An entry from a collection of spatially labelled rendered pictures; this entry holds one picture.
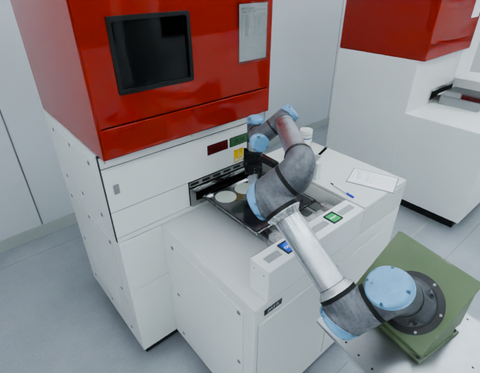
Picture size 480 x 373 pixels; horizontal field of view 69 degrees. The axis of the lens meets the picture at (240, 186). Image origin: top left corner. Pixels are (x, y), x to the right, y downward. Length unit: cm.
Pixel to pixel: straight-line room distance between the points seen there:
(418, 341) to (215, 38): 122
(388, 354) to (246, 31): 124
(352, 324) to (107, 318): 167
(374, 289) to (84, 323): 182
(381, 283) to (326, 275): 15
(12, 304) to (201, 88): 191
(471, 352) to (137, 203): 126
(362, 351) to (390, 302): 25
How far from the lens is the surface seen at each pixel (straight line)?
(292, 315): 149
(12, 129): 284
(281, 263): 121
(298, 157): 107
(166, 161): 150
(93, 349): 230
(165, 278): 184
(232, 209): 155
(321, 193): 164
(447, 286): 124
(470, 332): 140
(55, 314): 256
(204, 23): 140
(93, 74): 123
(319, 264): 106
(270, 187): 106
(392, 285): 103
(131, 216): 153
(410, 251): 128
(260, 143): 140
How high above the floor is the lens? 180
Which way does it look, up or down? 32 degrees down
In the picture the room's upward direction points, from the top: straight up
